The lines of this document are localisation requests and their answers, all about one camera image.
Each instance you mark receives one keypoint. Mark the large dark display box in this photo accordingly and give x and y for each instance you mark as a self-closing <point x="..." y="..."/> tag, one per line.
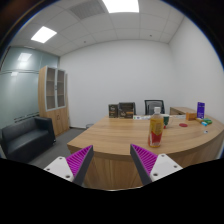
<point x="126" y="110"/>

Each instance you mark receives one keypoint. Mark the wooden glass-door cabinet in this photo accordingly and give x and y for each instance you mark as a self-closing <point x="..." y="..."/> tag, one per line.
<point x="53" y="100"/>

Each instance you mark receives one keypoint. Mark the green small box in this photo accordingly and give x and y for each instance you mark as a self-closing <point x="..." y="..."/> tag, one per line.
<point x="207" y="121"/>

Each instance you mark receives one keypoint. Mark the orange juice bottle white cap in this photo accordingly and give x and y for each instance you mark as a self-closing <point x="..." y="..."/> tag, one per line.
<point x="155" y="130"/>

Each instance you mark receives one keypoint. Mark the ceiling air vent grille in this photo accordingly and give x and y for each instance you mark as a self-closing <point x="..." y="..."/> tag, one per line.
<point x="87" y="9"/>

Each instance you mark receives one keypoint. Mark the orange cardboard box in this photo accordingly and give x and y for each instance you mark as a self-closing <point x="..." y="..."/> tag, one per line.
<point x="191" y="116"/>

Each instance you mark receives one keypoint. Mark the long white flat box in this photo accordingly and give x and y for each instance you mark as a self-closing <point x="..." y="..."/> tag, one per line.
<point x="145" y="117"/>

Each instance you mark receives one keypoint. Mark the small dark display box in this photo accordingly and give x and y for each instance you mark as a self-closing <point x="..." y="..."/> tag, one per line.
<point x="113" y="111"/>

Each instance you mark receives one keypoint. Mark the wooden office desk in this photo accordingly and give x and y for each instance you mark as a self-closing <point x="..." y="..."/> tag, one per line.
<point x="133" y="140"/>

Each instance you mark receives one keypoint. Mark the black mesh office chair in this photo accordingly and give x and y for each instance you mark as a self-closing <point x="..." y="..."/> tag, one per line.
<point x="154" y="106"/>

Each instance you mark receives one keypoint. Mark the light blue small box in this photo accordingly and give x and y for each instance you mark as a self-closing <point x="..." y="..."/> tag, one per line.
<point x="204" y="123"/>

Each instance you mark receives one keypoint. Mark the flat round red coaster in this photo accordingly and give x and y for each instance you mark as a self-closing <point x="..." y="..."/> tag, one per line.
<point x="183" y="125"/>

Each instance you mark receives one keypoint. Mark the rectangular ceiling light panel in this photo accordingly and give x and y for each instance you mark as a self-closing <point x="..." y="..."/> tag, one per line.
<point x="43" y="34"/>
<point x="121" y="5"/>

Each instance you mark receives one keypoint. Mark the black leather sofa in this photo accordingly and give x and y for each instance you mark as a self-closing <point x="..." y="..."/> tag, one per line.
<point x="26" y="136"/>

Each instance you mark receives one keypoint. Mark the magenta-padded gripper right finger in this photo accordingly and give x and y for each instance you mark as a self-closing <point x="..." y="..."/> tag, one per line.
<point x="147" y="160"/>

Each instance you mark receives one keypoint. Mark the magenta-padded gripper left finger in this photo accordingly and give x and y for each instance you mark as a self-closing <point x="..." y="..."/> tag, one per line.
<point x="78" y="160"/>

